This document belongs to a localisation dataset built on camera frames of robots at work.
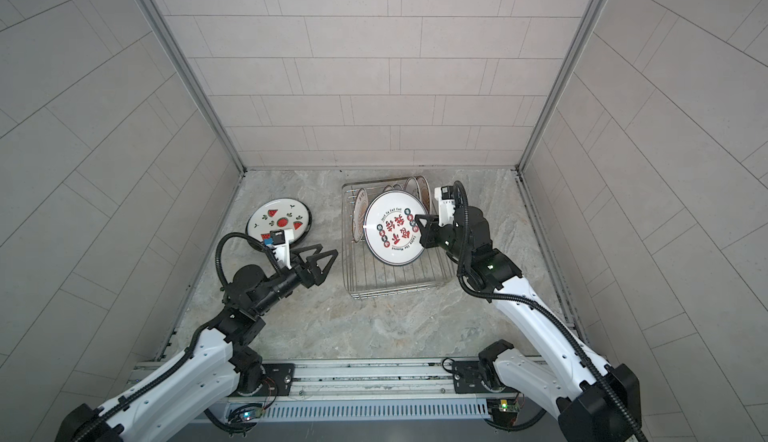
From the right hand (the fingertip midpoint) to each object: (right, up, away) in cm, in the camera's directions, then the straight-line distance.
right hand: (413, 218), depth 73 cm
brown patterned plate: (+1, +8, +21) cm, 23 cm away
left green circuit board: (-40, -45, -3) cm, 60 cm away
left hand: (-19, -8, -1) cm, 20 cm away
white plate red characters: (-6, -3, +3) cm, 7 cm away
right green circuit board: (+21, -44, -3) cm, 48 cm away
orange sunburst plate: (-17, -1, +25) cm, 30 cm away
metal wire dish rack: (-13, -19, +14) cm, 27 cm away
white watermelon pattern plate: (-44, -1, +29) cm, 53 cm away
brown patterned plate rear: (+4, +6, +12) cm, 14 cm away
